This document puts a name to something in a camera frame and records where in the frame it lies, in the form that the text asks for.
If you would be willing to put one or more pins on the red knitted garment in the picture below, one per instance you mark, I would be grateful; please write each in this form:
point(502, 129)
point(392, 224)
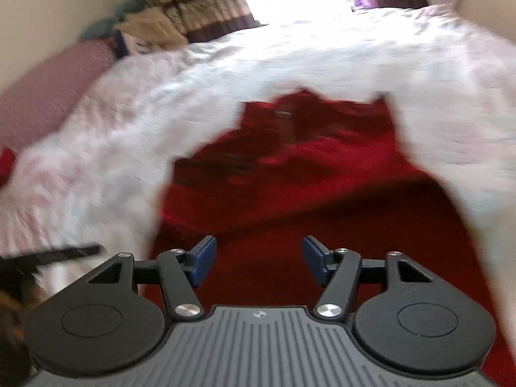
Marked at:
point(322, 193)

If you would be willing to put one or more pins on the small red cloth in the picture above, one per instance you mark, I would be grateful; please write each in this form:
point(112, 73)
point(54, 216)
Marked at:
point(5, 167)

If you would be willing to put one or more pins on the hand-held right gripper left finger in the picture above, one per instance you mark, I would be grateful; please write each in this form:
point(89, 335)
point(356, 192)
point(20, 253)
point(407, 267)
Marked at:
point(206, 257)

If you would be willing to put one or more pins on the white floral blanket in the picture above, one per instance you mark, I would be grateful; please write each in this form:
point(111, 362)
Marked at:
point(133, 137)

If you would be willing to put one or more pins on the maroon textured pillow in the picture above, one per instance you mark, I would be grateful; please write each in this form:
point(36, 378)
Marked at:
point(44, 92)

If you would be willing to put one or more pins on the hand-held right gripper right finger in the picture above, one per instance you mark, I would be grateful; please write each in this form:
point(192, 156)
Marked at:
point(313, 257)

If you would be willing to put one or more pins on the teal plush toy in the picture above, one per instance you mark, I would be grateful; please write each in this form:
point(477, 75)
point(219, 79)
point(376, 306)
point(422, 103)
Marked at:
point(109, 18)

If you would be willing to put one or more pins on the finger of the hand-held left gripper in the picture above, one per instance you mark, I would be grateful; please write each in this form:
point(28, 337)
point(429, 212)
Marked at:
point(60, 254)

